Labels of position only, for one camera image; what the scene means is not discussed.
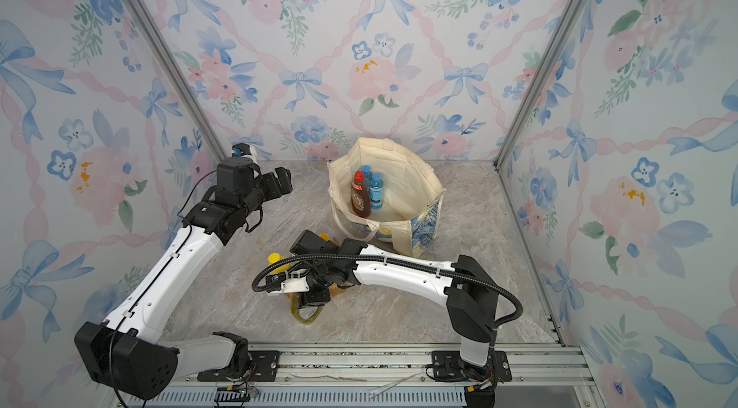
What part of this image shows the yellow-green red cap bottle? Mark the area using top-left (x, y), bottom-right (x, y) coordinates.
top-left (289, 294), bottom-right (323, 325)

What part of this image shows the yellow cap orange bottle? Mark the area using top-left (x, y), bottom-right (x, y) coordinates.
top-left (266, 252), bottom-right (292, 288)

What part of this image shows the dark red Fairy bottle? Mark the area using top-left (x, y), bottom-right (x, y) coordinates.
top-left (351, 171), bottom-right (372, 219)

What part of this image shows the blue bottle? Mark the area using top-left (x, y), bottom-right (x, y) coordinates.
top-left (361, 165), bottom-right (373, 183)
top-left (369, 173), bottom-right (384, 211)

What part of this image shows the cream shopping bag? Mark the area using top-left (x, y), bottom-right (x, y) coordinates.
top-left (328, 138), bottom-right (445, 257)

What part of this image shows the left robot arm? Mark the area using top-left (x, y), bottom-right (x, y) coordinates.
top-left (74, 155), bottom-right (292, 401)

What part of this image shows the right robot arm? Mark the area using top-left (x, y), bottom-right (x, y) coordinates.
top-left (276, 231), bottom-right (501, 382)

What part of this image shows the orange pump soap bottle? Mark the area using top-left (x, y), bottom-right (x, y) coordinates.
top-left (319, 233), bottom-right (352, 296)

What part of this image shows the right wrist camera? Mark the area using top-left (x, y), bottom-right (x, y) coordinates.
top-left (266, 270), bottom-right (309, 295)

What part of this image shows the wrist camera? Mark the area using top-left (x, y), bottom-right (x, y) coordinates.
top-left (266, 270), bottom-right (309, 295)
top-left (232, 143), bottom-right (258, 163)

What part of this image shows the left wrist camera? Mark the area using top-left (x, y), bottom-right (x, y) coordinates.
top-left (232, 143), bottom-right (258, 163)

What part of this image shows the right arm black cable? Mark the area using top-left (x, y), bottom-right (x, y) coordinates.
top-left (252, 252), bottom-right (525, 331)

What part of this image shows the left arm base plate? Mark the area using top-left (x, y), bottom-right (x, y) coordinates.
top-left (197, 350), bottom-right (281, 383)

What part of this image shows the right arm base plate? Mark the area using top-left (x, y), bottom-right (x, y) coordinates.
top-left (426, 350), bottom-right (512, 384)

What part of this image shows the left corner aluminium post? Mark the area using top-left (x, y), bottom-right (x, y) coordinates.
top-left (122, 0), bottom-right (226, 162)

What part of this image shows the corner aluminium post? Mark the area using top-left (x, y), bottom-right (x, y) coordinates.
top-left (122, 0), bottom-right (226, 162)
top-left (494, 0), bottom-right (588, 173)

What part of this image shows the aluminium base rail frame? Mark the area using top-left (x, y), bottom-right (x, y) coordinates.
top-left (110, 344), bottom-right (605, 407)

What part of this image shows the right corner aluminium post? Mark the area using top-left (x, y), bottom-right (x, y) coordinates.
top-left (494, 0), bottom-right (588, 173)

